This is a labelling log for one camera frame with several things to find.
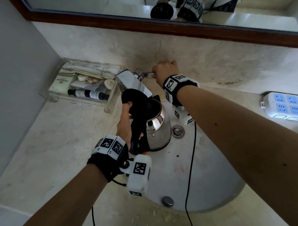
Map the person's left hand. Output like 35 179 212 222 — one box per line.
115 101 144 150

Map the person's right hand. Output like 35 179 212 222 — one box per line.
151 59 180 90

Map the chrome sink faucet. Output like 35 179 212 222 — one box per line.
115 68 156 100

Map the stainless steel electric kettle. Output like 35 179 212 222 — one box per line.
121 87 173 156

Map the person's left forearm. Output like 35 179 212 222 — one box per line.
11 163 110 226

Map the person's right forearm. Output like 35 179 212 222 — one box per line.
176 81 298 226

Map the black marker wristband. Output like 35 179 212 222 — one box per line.
162 73 201 108
86 134 130 184

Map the black toiletry bottle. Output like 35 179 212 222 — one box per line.
67 87 110 102

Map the long white toiletry packet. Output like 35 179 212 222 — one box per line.
64 64 117 81

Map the chrome sink drain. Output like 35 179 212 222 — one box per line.
171 125 185 139

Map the clear acrylic toiletry tray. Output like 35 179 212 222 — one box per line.
38 55 126 116

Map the white toiletry box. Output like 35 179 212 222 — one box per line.
48 73 74 95

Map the chrome overflow cap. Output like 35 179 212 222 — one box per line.
162 195 175 207

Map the white round sink basin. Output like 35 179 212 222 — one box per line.
125 99 247 215

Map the white power strip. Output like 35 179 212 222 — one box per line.
260 91 298 125

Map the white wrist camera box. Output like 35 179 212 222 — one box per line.
174 109 195 126
119 153 153 198

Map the wood framed wall mirror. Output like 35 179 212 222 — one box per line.
9 0 298 59

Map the black camera cable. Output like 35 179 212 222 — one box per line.
182 121 200 226
90 178 129 226

